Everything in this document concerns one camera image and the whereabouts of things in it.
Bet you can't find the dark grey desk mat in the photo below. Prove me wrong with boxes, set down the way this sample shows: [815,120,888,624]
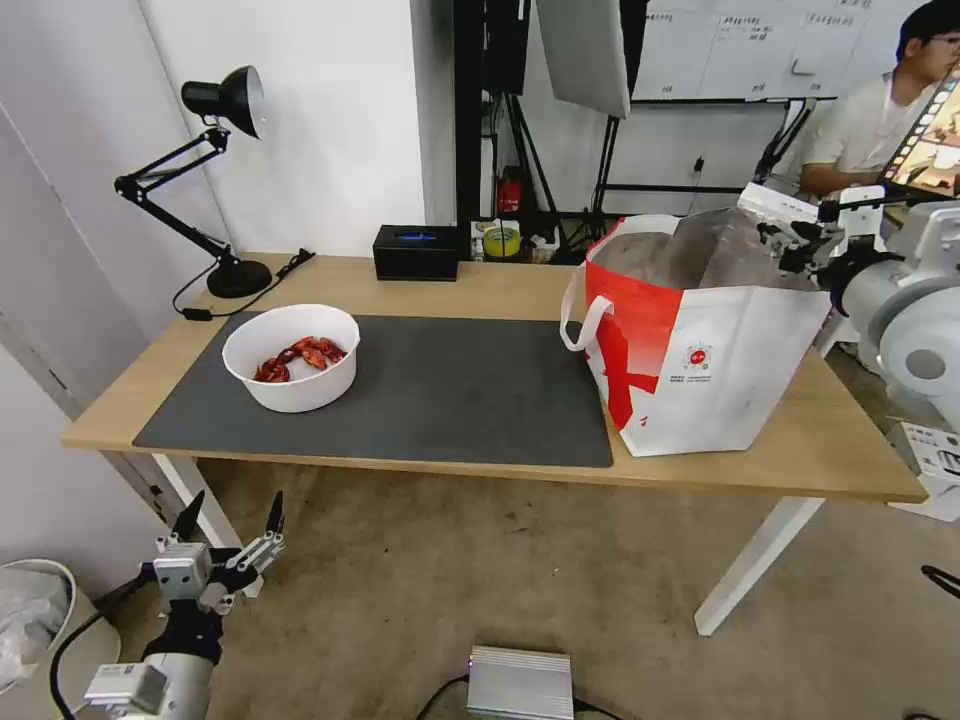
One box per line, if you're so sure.
[132,313,615,470]

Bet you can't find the black whiteboard stand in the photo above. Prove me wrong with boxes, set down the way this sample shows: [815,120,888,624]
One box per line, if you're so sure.
[583,95,815,249]

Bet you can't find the black stand foot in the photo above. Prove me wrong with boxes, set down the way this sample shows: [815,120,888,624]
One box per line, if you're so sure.
[920,563,960,603]

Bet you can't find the black tissue box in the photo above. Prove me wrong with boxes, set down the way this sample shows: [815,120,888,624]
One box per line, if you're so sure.
[372,223,460,283]

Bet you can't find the white softbox panel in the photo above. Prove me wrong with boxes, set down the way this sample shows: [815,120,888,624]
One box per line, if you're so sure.
[533,0,634,121]

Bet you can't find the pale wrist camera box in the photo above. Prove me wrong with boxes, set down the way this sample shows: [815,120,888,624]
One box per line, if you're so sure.
[152,542,212,603]

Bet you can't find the white red takeout bag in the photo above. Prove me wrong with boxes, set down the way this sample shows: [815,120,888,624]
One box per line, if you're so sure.
[560,207,835,459]

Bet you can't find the black cable on floor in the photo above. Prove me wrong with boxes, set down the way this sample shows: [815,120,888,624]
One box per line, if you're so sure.
[414,673,472,720]

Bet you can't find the black lamp cable with switch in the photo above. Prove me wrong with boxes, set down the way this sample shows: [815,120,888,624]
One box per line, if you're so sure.
[172,247,317,325]

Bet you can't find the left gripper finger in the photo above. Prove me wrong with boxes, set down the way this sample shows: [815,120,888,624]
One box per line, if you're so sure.
[155,490,207,558]
[221,490,289,595]

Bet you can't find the red fire extinguisher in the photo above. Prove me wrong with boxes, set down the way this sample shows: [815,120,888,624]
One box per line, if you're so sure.
[497,166,527,221]

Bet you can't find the pale waste bin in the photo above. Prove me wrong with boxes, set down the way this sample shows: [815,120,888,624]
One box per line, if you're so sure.
[0,557,123,720]

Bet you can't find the black pillar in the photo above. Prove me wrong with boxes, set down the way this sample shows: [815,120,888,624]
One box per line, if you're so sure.
[452,0,535,226]

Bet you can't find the whiteboard with notes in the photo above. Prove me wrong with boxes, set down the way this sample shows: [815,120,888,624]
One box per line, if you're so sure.
[629,0,880,103]

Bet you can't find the red crayfish shells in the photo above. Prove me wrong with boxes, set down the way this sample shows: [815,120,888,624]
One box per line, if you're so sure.
[252,335,349,385]

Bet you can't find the black desk lamp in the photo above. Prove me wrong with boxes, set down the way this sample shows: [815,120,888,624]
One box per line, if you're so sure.
[113,65,274,300]

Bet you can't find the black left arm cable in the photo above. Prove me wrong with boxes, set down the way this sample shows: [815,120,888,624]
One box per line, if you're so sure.
[47,571,153,720]

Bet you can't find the yellow green tape roll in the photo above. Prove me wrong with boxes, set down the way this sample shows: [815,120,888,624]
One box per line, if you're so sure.
[482,222,525,263]

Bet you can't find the black light stand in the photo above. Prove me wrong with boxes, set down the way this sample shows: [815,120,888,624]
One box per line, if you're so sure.
[487,89,562,253]

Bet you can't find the laptop screen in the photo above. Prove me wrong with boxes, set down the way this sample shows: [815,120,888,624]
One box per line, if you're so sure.
[881,62,960,199]

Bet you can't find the silver metal box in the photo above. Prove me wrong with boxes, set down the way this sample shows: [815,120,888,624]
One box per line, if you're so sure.
[465,644,576,720]

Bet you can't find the white round bowl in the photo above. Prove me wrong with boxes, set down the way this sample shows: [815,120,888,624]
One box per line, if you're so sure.
[221,303,362,414]

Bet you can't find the person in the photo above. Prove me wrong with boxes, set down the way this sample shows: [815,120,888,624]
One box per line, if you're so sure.
[797,0,960,199]

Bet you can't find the white cardboard box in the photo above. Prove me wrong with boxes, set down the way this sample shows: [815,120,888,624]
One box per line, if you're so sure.
[887,418,960,523]

